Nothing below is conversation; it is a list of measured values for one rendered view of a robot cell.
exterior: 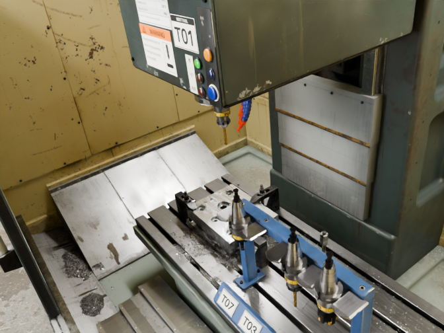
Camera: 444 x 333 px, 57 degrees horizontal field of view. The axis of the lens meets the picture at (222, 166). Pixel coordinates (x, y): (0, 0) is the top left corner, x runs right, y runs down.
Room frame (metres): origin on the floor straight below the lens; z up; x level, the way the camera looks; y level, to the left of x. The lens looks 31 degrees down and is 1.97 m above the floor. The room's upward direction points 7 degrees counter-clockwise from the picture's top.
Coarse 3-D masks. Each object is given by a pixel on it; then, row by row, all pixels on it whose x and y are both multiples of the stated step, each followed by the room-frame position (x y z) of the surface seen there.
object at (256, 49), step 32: (128, 0) 1.10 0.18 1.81; (192, 0) 0.84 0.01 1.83; (224, 0) 0.80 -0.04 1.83; (256, 0) 0.84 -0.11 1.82; (288, 0) 0.88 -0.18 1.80; (320, 0) 0.93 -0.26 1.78; (352, 0) 0.99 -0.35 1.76; (384, 0) 1.05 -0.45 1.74; (128, 32) 1.14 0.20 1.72; (224, 32) 0.79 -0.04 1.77; (256, 32) 0.84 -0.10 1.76; (288, 32) 0.88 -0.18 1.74; (320, 32) 0.93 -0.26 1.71; (352, 32) 0.99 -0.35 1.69; (384, 32) 1.06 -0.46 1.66; (224, 64) 0.79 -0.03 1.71; (256, 64) 0.83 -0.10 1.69; (288, 64) 0.88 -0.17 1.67; (320, 64) 0.93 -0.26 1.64; (224, 96) 0.79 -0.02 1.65
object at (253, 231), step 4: (252, 224) 0.90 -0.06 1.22; (256, 224) 0.89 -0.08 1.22; (244, 228) 0.88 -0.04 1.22; (248, 228) 0.88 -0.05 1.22; (252, 228) 0.88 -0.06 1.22; (256, 228) 0.88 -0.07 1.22; (260, 228) 0.88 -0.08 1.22; (264, 228) 0.87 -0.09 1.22; (240, 232) 0.87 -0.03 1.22; (244, 232) 0.87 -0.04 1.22; (248, 232) 0.87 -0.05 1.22; (252, 232) 0.86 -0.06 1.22; (256, 232) 0.86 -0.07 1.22; (260, 232) 0.86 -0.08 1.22; (264, 232) 0.86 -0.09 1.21; (240, 236) 0.86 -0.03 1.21; (244, 236) 0.85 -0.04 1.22; (248, 236) 0.85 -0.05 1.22; (252, 236) 0.85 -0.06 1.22; (256, 236) 0.85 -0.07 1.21; (248, 240) 0.84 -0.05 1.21
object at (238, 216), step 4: (240, 200) 0.91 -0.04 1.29; (232, 204) 0.91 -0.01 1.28; (236, 204) 0.90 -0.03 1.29; (240, 204) 0.90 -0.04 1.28; (232, 208) 0.91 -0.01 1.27; (236, 208) 0.90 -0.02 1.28; (240, 208) 0.90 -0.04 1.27; (232, 212) 0.91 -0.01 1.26; (236, 212) 0.90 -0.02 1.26; (240, 212) 0.90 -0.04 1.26; (244, 212) 0.91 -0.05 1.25; (232, 216) 0.91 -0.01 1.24; (236, 216) 0.90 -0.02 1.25; (240, 216) 0.90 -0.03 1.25; (244, 216) 0.90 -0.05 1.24; (232, 220) 0.91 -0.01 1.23; (236, 220) 0.90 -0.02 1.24; (240, 220) 0.89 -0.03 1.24; (244, 220) 0.90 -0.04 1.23
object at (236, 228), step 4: (228, 220) 0.92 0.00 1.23; (248, 220) 0.91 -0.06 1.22; (232, 224) 0.91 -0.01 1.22; (236, 224) 0.90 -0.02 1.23; (240, 224) 0.89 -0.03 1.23; (244, 224) 0.89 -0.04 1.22; (248, 224) 0.90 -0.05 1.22; (232, 228) 0.91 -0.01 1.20; (236, 228) 0.89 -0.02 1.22; (240, 228) 0.88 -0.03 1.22; (236, 232) 0.89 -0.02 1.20
